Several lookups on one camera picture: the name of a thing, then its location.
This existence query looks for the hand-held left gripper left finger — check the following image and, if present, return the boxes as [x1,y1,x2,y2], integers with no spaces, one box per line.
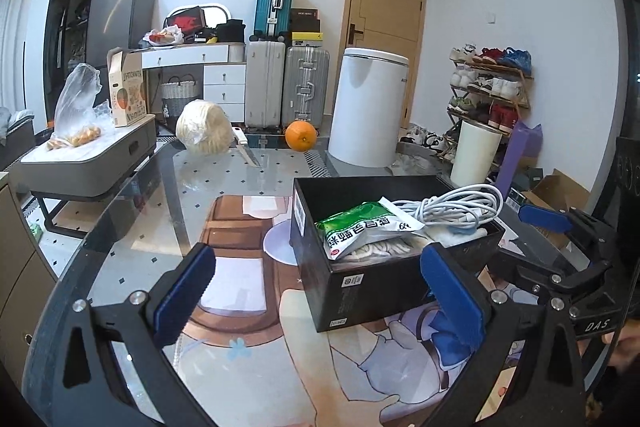
[49,243,217,427]

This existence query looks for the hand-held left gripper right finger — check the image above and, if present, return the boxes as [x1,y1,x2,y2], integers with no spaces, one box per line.
[420,243,587,427]

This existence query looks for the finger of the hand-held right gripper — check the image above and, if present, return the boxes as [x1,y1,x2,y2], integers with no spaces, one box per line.
[491,250,614,304]
[518,204,614,266]

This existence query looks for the cream soft cloth item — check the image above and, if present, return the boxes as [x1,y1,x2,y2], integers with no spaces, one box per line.
[425,224,489,249]

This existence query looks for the black cardboard box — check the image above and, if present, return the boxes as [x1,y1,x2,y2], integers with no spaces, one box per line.
[290,174,506,334]

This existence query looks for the light grey cable bundle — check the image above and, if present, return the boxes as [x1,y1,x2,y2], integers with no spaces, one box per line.
[392,183,504,228]

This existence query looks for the green food packet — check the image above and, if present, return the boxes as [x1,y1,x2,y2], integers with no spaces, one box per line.
[316,197,427,263]

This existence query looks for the person's right hand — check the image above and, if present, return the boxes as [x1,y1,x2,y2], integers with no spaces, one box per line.
[606,322,640,371]

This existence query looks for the open brown cardboard box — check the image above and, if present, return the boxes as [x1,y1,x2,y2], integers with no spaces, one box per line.
[520,169,592,249]

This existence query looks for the cream waste bin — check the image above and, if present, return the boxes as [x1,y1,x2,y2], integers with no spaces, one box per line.
[450,120,504,188]

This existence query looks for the printed cartoon table mat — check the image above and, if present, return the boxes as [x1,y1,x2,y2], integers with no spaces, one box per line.
[172,194,527,427]

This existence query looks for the shoe rack with shoes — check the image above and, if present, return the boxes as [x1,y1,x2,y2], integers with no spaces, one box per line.
[445,44,535,144]

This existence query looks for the white black sneakers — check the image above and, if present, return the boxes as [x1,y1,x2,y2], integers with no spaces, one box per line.
[399,123,454,160]

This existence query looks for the beige cabinet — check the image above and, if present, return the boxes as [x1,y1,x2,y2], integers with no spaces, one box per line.
[0,172,59,389]

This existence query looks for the grey storage side table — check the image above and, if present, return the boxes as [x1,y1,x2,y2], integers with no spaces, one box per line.
[10,113,159,229]

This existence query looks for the wrapped napa cabbage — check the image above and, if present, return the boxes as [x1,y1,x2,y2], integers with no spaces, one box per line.
[176,101,235,156]

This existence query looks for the orange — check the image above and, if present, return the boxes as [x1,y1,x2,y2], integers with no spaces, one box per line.
[285,121,318,152]

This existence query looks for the woven grey white basket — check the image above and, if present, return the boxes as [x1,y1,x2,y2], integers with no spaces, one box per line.
[161,77,203,118]

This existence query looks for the large white cylindrical appliance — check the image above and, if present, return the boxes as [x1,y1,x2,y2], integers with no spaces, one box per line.
[327,48,411,168]

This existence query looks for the cardboard fruit carton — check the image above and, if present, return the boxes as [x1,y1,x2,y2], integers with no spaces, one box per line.
[106,48,149,128]

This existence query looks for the white dresser with drawers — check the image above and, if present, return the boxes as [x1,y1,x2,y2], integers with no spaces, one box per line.
[141,43,247,128]

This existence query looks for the clear plastic bag of fruit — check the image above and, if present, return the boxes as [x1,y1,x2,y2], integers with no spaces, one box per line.
[47,63,114,152]

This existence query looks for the white suitcase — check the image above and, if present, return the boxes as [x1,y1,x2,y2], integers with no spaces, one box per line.
[245,41,287,130]

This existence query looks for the dark grey crate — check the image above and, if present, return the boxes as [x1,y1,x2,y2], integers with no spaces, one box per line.
[0,107,37,168]

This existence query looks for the silver suitcase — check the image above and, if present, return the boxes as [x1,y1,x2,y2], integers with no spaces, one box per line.
[281,46,331,130]

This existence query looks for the white bag of snacks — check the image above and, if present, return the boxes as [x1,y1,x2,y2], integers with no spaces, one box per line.
[142,28,185,47]

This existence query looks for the red black bag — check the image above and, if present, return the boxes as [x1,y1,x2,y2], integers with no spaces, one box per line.
[164,6,208,32]

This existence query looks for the white oval mirror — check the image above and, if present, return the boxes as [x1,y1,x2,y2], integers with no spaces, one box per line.
[162,3,232,30]

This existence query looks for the grey refrigerator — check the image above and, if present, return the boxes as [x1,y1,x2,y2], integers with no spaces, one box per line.
[87,0,157,68]

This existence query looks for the teal suitcase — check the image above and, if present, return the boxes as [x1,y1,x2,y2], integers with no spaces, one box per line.
[254,0,296,40]

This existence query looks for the white curtain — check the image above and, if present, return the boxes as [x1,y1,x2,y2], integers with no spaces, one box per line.
[0,0,47,114]

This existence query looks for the white handled knife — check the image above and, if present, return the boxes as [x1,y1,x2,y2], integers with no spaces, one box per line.
[231,127,262,168]

